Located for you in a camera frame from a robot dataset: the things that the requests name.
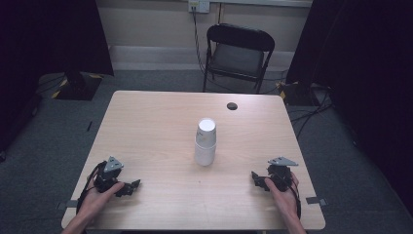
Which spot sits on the person's right hand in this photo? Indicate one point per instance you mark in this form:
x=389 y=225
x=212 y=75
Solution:
x=285 y=201

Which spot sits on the black curtain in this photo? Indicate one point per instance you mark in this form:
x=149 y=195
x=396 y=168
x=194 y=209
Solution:
x=363 y=65
x=48 y=39

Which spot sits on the black round table grommet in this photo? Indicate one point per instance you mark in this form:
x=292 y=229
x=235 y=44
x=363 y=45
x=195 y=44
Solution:
x=232 y=106

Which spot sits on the black stand base yellow tape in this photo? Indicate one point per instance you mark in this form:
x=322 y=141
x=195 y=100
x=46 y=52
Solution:
x=297 y=94
x=78 y=86

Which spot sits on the white wall socket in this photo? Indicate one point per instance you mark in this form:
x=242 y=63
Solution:
x=198 y=6

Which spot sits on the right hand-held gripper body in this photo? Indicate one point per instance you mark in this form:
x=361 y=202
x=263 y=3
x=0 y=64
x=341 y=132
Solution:
x=279 y=177

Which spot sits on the person's left hand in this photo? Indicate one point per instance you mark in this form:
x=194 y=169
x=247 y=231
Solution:
x=97 y=201

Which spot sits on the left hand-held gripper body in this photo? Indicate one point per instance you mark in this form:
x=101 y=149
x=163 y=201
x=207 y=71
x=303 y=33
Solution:
x=108 y=177

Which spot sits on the black folding chair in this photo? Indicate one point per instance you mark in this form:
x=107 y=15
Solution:
x=238 y=55

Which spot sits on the small black floor strip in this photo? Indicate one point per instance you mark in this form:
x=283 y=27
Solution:
x=89 y=126

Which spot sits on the grey tape strip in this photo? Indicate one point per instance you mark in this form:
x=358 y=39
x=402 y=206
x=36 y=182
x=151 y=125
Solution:
x=69 y=204
x=315 y=201

